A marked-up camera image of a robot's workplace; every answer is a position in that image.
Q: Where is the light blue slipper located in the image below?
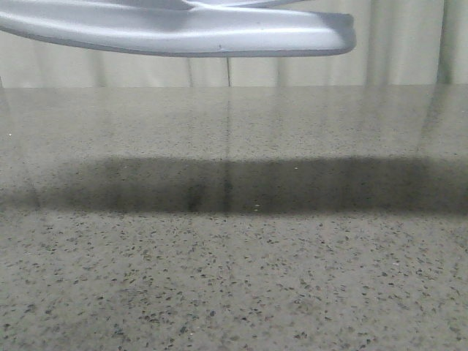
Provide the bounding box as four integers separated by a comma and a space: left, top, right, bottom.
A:
1, 1, 356, 58

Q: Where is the white pleated curtain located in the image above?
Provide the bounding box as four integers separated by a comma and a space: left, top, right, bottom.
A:
1, 1, 467, 88

